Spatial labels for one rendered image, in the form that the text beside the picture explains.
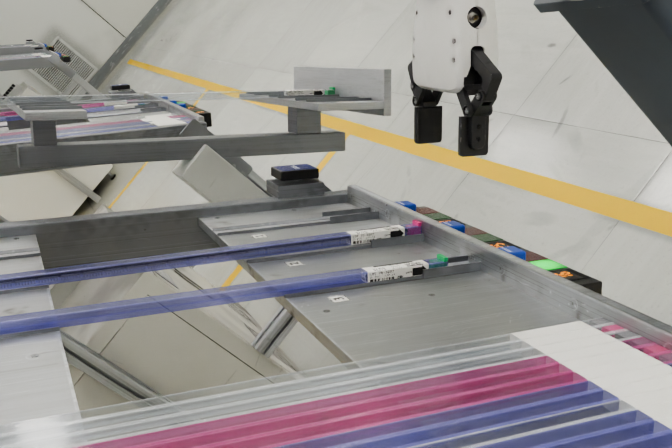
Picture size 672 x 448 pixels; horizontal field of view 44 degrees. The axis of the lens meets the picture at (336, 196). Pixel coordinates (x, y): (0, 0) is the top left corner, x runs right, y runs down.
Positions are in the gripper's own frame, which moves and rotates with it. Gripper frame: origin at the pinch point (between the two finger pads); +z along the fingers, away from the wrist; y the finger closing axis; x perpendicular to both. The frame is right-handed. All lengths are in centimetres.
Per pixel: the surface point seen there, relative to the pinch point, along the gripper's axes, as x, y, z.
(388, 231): 7.3, -0.7, 8.9
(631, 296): -66, 44, 41
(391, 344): 18.8, -24.7, 10.2
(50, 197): 15, 451, 94
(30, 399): 43, -24, 10
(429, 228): 3.5, -2.3, 8.6
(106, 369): 27, 92, 58
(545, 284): 3.5, -21.8, 8.7
